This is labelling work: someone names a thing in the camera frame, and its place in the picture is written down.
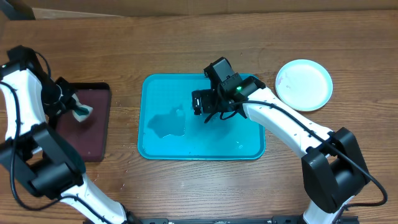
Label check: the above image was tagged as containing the light blue plate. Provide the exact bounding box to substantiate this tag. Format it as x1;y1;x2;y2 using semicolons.
275;59;333;111

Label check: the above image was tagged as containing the blue plastic tray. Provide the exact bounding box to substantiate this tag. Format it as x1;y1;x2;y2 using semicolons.
137;73;266;161

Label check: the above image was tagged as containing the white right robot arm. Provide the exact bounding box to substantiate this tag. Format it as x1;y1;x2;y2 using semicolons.
192;74;369;223

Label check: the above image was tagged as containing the black tray of brown water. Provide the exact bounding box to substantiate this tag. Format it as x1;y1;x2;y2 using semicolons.
49;82;111;162

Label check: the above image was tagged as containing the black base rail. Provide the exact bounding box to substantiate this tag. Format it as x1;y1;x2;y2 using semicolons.
83;214;360;224

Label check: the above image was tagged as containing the green scrubbing sponge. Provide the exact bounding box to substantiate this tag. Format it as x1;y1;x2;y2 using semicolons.
72;94;93;123

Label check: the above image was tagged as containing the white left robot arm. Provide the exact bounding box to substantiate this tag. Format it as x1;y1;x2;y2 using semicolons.
1;45;136;223

